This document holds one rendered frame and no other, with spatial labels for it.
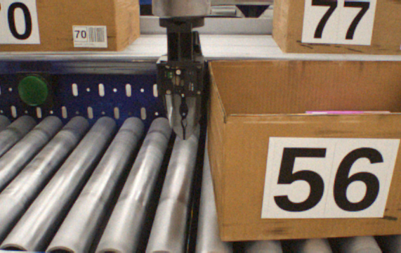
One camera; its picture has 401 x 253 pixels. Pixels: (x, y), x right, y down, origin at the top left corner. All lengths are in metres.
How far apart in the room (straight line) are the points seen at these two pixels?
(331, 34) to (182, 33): 0.46
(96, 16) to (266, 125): 0.63
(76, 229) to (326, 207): 0.33
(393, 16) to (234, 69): 0.44
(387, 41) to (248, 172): 0.64
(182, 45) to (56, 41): 0.47
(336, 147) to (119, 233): 0.30
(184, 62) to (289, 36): 0.42
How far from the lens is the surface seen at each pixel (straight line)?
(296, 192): 0.54
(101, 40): 1.03
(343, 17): 1.03
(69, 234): 0.60
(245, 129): 0.49
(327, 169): 0.53
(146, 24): 1.34
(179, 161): 0.76
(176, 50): 0.66
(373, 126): 0.53
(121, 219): 0.61
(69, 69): 1.01
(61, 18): 1.06
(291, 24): 1.01
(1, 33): 1.12
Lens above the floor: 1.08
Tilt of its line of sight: 21 degrees down
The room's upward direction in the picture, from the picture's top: straight up
